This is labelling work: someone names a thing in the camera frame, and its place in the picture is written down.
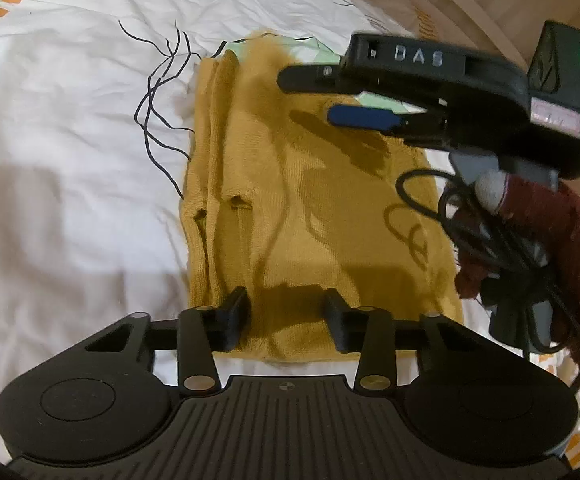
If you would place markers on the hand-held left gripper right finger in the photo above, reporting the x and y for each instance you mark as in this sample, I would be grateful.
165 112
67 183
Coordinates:
336 317

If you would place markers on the yellow knit sweater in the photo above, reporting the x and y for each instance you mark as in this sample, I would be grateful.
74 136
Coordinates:
320 210

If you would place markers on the person's right hand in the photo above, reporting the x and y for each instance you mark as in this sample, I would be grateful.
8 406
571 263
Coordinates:
577 260

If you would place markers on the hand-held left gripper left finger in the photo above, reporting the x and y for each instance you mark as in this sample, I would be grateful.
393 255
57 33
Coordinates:
236 317

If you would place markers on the white leaf-print bed cover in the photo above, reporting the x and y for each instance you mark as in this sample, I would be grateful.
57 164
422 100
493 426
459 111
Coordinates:
70 160

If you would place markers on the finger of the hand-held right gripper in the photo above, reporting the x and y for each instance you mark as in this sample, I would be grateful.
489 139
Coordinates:
310 79
364 117

